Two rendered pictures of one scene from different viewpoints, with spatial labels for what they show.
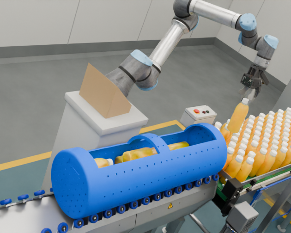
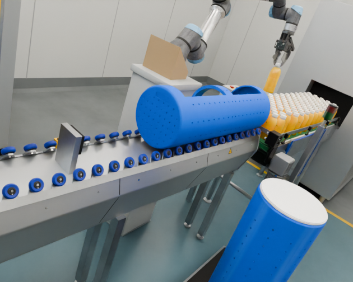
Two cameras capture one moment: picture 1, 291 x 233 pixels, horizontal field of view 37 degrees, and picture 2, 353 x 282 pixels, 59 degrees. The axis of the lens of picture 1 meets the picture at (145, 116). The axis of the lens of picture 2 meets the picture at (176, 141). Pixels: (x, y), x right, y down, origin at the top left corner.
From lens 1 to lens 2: 0.70 m
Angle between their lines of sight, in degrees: 7
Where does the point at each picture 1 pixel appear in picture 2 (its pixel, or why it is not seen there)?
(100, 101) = (164, 65)
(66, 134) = (134, 101)
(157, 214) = (221, 157)
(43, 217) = (134, 151)
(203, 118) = not seen: hidden behind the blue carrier
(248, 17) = not seen: outside the picture
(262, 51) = (291, 18)
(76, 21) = (108, 59)
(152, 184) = (224, 120)
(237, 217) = (279, 164)
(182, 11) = not seen: outside the picture
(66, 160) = (152, 95)
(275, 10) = (251, 51)
